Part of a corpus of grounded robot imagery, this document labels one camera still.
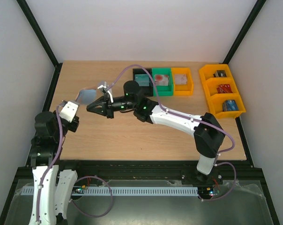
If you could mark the green storage bin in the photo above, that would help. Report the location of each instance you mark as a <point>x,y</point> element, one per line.
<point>164,90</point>

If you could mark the right black frame post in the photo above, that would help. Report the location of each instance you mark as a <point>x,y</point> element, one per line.
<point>244,30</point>

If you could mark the left black frame post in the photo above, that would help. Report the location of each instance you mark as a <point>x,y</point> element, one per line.
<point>37,30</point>

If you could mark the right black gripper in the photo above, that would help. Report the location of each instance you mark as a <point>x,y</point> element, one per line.
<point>109,107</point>

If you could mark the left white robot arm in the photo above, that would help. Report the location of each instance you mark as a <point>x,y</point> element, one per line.
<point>52,186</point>

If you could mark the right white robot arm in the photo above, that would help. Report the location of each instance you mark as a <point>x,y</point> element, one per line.
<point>206,131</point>

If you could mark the black card stack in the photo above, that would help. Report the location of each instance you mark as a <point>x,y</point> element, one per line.
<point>220,73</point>

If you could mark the red white card holders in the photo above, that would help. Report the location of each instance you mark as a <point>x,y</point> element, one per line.
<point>161,79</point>

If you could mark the black frame post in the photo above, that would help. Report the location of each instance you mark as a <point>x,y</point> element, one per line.
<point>244,30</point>
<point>37,30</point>

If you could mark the red card stack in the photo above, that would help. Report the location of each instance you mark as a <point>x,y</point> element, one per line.
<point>224,88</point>

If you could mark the clear card holders stack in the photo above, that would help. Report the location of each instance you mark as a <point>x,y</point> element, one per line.
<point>180,79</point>

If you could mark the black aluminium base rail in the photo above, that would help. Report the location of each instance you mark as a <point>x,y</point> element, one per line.
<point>184,171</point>

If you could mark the white slotted cable duct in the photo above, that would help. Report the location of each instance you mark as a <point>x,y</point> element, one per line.
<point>138,191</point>

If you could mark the yellow bin with blue cards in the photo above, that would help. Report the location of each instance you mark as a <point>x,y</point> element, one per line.
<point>215,105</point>

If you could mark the yellow bin with black cards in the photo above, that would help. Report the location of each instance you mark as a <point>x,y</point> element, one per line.
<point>207,71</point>

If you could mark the small yellow storage bin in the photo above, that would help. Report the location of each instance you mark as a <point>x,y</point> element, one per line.
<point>183,90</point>

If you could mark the blue card stack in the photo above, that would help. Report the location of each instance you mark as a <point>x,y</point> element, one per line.
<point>230,105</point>

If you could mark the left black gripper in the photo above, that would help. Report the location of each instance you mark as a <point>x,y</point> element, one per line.
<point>75,127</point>

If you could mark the yellow bin with red cards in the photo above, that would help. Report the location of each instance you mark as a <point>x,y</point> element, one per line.
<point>212,84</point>

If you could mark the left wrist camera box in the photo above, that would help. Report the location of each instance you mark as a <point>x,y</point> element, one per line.
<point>69,110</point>

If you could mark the teal card holders stack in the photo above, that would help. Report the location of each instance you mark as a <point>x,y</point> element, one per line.
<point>142,79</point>

